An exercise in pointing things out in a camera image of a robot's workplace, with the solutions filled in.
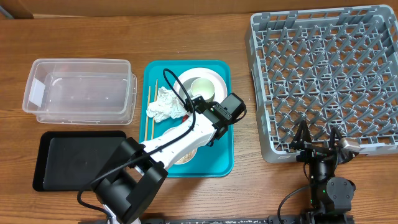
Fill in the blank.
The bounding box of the white cup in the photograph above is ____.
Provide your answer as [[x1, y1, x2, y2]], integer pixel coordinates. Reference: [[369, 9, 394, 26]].
[[190, 78, 215, 101]]

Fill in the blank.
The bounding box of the small white dish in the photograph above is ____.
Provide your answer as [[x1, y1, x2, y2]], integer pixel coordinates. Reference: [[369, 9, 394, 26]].
[[161, 134, 197, 168]]

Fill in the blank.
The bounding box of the white napkin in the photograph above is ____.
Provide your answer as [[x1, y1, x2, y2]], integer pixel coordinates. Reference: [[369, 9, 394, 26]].
[[146, 86, 187, 123]]

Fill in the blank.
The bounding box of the red snack wrapper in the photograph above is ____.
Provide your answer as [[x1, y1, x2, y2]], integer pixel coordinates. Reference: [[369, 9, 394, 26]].
[[182, 115, 189, 123]]

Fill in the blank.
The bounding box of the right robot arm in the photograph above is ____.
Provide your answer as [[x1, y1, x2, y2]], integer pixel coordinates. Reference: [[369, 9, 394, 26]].
[[287, 120, 360, 224]]

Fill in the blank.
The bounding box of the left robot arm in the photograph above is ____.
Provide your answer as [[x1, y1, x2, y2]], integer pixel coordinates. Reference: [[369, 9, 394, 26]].
[[90, 93, 246, 223]]

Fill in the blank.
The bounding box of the large white plate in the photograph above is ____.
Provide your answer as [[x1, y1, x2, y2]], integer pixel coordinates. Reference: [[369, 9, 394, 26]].
[[178, 68, 228, 103]]

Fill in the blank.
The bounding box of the teal plastic tray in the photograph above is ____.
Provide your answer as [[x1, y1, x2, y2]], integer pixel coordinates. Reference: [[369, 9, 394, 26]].
[[139, 60, 234, 178]]

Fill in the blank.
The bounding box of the pale green bowl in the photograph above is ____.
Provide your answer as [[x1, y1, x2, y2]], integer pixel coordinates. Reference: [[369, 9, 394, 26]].
[[178, 78, 197, 102]]

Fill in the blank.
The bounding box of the grey dish rack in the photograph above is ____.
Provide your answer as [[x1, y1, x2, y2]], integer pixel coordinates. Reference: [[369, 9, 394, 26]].
[[245, 5, 397, 163]]

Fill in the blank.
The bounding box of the clear plastic bin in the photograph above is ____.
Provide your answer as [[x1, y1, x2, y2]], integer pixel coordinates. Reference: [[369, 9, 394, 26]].
[[22, 58, 137, 125]]

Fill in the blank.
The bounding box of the black plastic tray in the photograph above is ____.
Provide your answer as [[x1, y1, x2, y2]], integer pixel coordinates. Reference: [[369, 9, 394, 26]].
[[32, 131, 126, 192]]

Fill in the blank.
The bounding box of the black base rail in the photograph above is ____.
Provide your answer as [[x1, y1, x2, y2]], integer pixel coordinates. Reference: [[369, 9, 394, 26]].
[[133, 215, 304, 224]]

